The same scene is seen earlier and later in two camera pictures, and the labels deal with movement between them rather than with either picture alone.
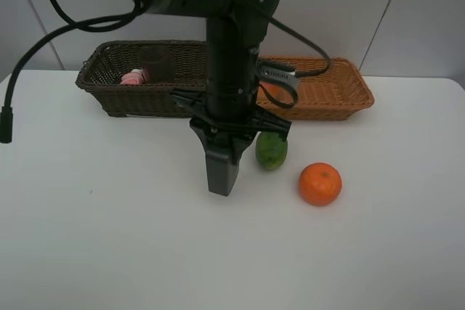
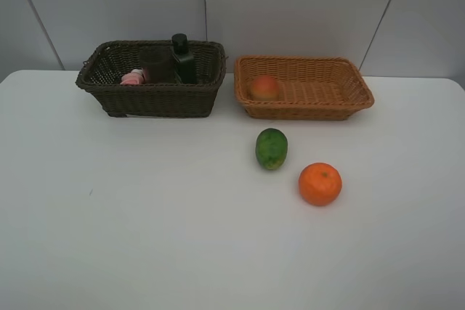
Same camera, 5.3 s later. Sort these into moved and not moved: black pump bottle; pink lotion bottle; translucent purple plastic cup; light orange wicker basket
Moved: black pump bottle
Not moved: pink lotion bottle; light orange wicker basket; translucent purple plastic cup
